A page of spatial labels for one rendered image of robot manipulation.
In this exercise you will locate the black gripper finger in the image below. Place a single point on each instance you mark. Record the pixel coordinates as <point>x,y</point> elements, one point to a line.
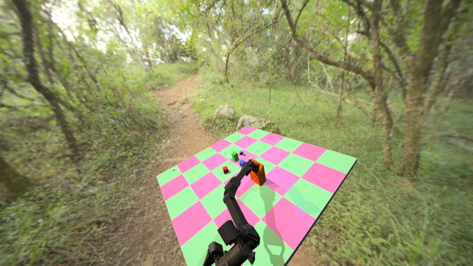
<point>209,260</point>

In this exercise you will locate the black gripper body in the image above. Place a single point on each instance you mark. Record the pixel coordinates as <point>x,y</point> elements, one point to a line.
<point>221,256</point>

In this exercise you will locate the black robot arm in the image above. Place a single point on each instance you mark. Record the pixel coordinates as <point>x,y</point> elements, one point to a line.
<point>242,234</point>

